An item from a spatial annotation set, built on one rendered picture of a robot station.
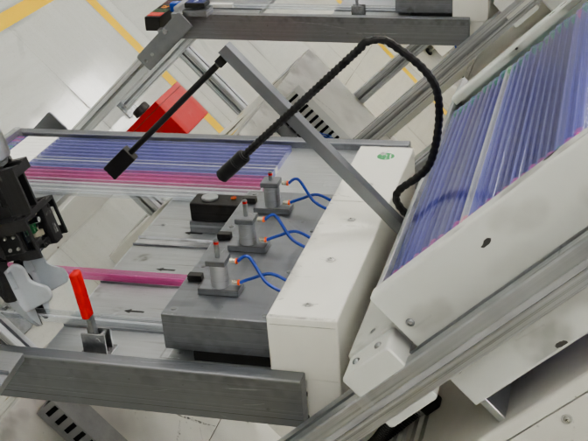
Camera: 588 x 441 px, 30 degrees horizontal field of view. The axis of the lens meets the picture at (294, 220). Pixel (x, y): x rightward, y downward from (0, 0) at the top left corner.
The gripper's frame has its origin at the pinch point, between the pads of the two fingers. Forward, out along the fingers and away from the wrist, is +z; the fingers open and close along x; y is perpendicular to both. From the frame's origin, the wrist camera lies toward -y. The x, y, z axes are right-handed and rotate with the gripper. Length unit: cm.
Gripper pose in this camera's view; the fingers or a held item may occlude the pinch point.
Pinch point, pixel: (34, 313)
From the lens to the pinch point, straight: 142.7
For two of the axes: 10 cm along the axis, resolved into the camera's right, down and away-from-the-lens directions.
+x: 2.6, -4.4, 8.6
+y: 9.1, -1.7, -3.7
